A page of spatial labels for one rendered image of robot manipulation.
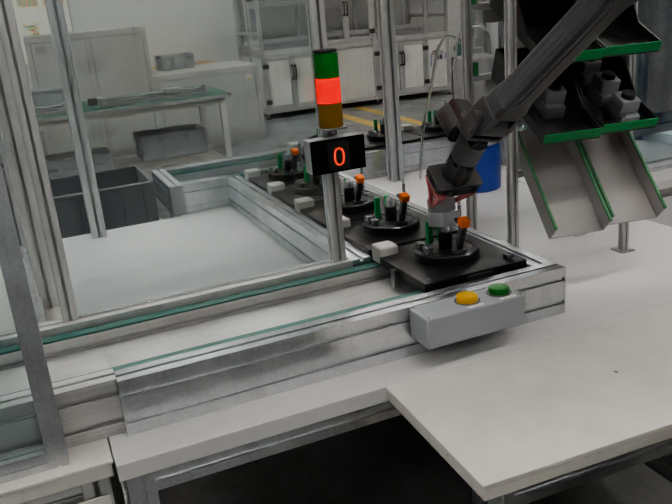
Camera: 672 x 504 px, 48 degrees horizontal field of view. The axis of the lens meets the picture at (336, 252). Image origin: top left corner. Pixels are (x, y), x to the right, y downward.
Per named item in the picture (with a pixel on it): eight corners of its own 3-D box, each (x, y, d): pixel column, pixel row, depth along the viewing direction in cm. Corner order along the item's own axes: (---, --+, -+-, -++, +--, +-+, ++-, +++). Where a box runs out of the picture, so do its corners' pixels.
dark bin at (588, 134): (600, 138, 159) (609, 107, 154) (543, 145, 157) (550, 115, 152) (542, 71, 179) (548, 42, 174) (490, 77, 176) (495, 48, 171)
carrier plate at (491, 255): (527, 268, 157) (527, 258, 156) (425, 293, 148) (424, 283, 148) (464, 239, 178) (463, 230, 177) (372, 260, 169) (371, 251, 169)
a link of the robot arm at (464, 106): (480, 119, 136) (515, 122, 141) (455, 74, 142) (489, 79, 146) (446, 163, 145) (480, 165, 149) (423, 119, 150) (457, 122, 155)
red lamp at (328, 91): (345, 101, 154) (343, 77, 152) (322, 105, 152) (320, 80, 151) (335, 99, 158) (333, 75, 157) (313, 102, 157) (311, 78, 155)
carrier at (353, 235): (460, 238, 179) (458, 186, 175) (369, 258, 171) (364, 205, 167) (411, 215, 200) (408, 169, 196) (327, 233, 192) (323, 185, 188)
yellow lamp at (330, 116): (347, 126, 156) (345, 102, 154) (325, 129, 154) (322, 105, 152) (337, 123, 160) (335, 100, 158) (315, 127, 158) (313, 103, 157)
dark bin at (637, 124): (655, 127, 164) (666, 98, 159) (600, 135, 162) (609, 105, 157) (592, 64, 184) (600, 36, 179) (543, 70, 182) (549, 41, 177)
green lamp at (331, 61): (343, 76, 152) (341, 51, 151) (320, 79, 151) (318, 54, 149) (333, 75, 157) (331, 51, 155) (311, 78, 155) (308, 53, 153)
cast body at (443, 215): (461, 223, 158) (457, 190, 157) (443, 227, 157) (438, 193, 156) (441, 223, 166) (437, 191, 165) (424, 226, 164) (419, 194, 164)
